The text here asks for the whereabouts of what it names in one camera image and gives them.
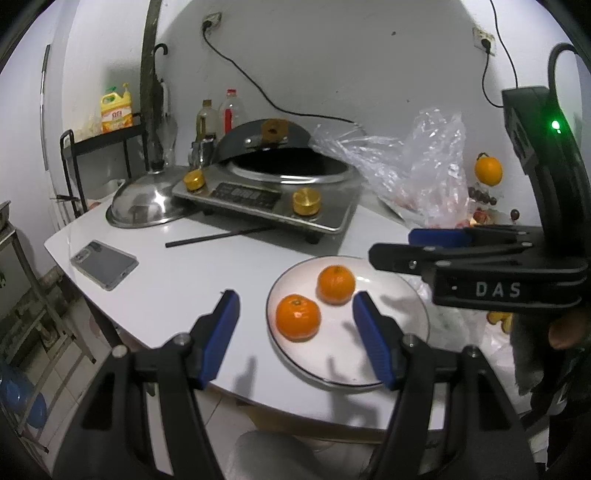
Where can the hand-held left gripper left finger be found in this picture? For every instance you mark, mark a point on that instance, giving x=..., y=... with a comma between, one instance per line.
x=224, y=330

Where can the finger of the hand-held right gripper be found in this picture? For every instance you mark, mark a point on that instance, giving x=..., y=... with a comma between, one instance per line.
x=401, y=258
x=438, y=237

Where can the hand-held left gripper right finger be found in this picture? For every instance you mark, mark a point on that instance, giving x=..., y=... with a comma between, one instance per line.
x=374, y=332

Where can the white plate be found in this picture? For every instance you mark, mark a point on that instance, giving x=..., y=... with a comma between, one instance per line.
x=323, y=360

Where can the large mandarin orange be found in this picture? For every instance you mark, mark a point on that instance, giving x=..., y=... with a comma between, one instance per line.
x=298, y=317
x=336, y=285

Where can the clear plastic bag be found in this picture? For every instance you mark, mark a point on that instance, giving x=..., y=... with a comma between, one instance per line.
x=415, y=170

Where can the person's right hand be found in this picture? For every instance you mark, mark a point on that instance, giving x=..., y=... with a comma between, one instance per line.
x=565, y=334

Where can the red cherry tomatoes heap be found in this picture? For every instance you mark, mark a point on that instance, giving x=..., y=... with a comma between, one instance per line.
x=480, y=216

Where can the dark grapes bunch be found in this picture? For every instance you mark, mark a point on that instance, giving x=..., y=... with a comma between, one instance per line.
x=482, y=194

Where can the orange with stem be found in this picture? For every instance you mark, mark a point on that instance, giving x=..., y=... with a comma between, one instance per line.
x=488, y=170

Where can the black chopstick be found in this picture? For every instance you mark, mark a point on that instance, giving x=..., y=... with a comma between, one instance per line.
x=217, y=235

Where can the steel induction cooker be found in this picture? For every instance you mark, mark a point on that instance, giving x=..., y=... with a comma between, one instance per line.
x=249, y=196

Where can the grey smartphone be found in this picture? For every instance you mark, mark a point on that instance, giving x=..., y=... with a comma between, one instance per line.
x=104, y=264

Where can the shiny steel pot lid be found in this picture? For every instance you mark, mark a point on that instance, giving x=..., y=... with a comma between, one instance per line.
x=143, y=201

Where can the steel cup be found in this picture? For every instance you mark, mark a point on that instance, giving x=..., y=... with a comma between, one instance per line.
x=201, y=154

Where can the black lid with wooden knob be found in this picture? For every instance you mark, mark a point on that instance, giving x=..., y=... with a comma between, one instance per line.
x=240, y=138

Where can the dark oil bottle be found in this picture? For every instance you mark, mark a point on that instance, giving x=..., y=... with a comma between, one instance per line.
x=207, y=122

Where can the grey metal shelf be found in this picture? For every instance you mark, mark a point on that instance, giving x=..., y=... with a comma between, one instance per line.
x=18, y=277

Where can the blue water jug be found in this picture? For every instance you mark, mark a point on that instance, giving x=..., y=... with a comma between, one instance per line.
x=23, y=401

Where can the red label plastic bottle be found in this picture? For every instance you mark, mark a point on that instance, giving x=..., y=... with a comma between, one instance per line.
x=231, y=115

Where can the black metal rack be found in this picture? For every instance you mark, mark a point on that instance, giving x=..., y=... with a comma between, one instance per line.
x=69, y=161

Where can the black folded umbrella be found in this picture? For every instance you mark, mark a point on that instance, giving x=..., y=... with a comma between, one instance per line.
x=159, y=106

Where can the yellow detergent bottle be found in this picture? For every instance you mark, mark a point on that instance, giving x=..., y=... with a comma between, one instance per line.
x=115, y=115

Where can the dark vertical pipe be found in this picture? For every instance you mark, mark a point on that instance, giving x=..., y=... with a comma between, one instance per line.
x=147, y=69

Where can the white wall socket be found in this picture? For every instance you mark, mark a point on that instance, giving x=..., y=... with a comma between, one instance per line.
x=480, y=37
x=213, y=19

